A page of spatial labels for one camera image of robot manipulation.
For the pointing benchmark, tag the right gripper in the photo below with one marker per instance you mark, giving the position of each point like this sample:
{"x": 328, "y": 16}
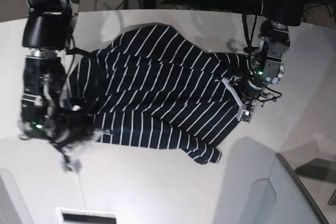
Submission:
{"x": 74, "y": 129}

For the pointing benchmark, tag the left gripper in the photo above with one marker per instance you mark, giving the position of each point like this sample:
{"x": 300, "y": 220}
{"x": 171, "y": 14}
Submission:
{"x": 245, "y": 91}

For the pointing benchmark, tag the navy white striped t-shirt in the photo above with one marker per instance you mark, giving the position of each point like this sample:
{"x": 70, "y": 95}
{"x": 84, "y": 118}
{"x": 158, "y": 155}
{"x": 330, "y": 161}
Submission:
{"x": 152, "y": 88}

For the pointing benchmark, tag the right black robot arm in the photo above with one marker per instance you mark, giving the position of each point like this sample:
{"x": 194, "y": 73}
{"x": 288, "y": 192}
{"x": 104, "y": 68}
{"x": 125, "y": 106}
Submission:
{"x": 48, "y": 31}

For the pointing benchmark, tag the grey robot base cover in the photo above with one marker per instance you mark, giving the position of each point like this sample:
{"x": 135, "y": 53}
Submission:
{"x": 259, "y": 186}
{"x": 13, "y": 207}

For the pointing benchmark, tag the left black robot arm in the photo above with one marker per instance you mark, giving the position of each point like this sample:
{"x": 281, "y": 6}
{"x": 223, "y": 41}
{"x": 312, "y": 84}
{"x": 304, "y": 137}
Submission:
{"x": 265, "y": 62}

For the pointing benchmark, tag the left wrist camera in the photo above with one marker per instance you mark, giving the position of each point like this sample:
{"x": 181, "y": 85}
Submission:
{"x": 246, "y": 116}

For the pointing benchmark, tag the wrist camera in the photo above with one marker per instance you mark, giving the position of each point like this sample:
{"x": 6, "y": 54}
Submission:
{"x": 246, "y": 116}
{"x": 70, "y": 164}

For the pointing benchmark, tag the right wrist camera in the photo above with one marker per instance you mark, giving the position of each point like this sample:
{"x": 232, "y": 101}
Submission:
{"x": 70, "y": 164}

